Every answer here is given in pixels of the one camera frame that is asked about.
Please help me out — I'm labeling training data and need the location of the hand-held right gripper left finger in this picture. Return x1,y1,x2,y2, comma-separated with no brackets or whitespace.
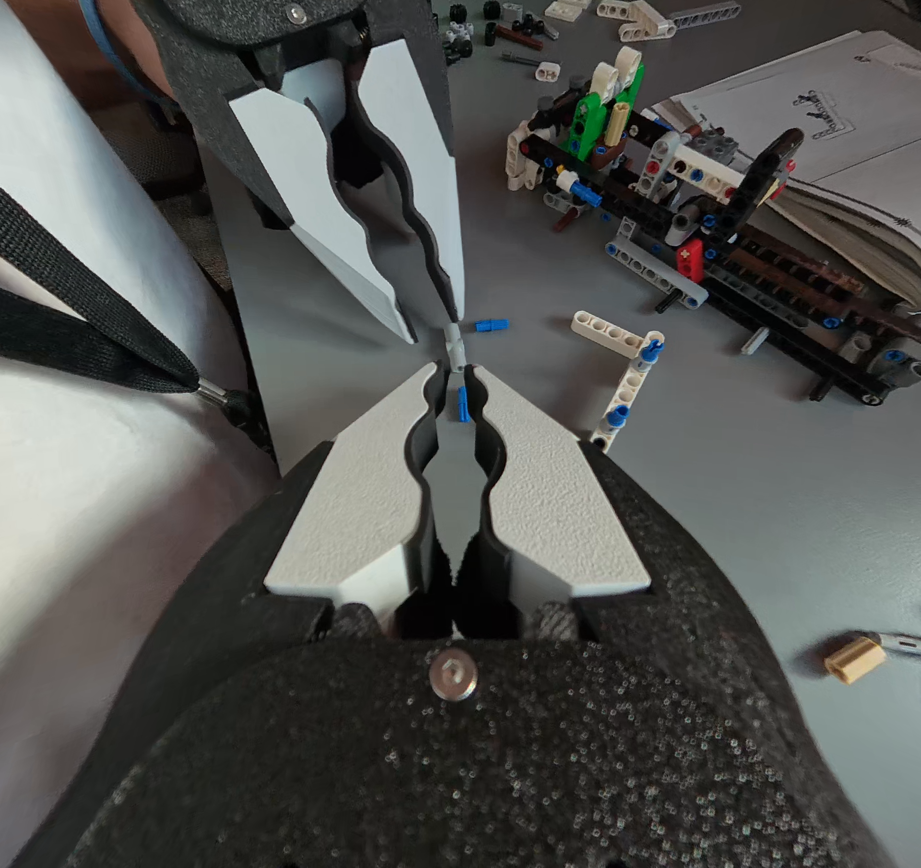
265,360,442,624

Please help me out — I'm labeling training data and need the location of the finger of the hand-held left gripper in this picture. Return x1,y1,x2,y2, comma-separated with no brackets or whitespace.
356,39,466,323
230,87,420,345

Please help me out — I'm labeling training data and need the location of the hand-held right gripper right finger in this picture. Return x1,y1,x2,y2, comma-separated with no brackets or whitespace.
466,363,653,622

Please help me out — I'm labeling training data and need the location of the white lego beam frame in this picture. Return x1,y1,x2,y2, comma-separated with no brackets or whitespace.
572,310,666,455

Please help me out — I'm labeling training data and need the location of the scatter of black white lego pieces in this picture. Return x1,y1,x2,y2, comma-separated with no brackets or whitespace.
425,0,749,84

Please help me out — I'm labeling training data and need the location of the partly built lego vehicle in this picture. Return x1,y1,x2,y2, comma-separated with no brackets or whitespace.
504,44,921,404

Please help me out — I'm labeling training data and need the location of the tan lego connector grey axle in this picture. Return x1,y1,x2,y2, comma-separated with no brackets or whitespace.
824,630,921,685

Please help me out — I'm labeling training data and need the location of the blue wristband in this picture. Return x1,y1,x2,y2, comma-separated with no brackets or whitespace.
75,0,177,102

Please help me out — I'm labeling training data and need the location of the open instruction booklet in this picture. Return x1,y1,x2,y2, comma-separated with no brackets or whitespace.
648,29,921,308

